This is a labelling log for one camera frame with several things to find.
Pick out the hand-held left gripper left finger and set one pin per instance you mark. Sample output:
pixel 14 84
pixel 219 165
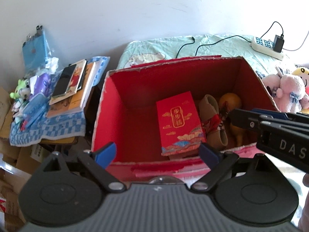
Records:
pixel 106 153

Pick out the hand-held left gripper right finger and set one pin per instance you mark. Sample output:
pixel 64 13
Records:
pixel 208 157

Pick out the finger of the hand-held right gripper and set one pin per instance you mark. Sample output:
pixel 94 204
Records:
pixel 270 114
pixel 241 119

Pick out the brown wooden gourd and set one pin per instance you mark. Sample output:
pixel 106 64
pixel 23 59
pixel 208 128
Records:
pixel 231 101

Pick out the small red gift box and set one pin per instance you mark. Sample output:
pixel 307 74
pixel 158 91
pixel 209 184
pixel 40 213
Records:
pixel 178 123

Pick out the large red cardboard box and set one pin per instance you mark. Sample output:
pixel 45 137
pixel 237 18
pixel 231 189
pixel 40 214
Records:
pixel 135 116

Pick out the person's right forearm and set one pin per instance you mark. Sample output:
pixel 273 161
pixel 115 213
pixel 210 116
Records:
pixel 306 210

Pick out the pink rabbit plush toy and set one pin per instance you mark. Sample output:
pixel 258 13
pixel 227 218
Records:
pixel 287 89

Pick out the dark wooden side table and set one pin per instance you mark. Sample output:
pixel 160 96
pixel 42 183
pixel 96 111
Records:
pixel 60 141

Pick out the yellow plush toy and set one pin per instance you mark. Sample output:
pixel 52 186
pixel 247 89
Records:
pixel 303 75

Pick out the orange book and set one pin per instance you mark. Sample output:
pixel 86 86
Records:
pixel 82 94

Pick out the white power strip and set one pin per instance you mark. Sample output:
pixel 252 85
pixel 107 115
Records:
pixel 263 46

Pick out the black charger adapter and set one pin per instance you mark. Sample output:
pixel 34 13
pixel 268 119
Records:
pixel 278 43

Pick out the picture book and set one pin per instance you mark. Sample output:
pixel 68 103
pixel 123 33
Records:
pixel 77 77

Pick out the blue pencil case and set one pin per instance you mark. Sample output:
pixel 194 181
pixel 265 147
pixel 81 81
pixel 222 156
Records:
pixel 35 108

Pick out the black phone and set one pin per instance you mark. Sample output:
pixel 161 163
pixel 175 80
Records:
pixel 63 81

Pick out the purple packet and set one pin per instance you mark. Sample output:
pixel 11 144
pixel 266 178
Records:
pixel 41 83

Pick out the white toy figure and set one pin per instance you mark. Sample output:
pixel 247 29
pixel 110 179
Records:
pixel 17 112

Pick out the white crumpled plastic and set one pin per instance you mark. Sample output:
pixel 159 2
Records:
pixel 49 66

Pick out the green toy figure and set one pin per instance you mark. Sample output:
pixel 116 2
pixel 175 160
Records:
pixel 21 90

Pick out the plain brown cardboard box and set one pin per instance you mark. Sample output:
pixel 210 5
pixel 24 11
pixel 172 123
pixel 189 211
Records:
pixel 4 116

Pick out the red white printed cardboard box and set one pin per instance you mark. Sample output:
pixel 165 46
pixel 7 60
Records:
pixel 6 203

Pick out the blue packet in clear bag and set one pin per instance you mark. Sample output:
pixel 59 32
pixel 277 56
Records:
pixel 33 50

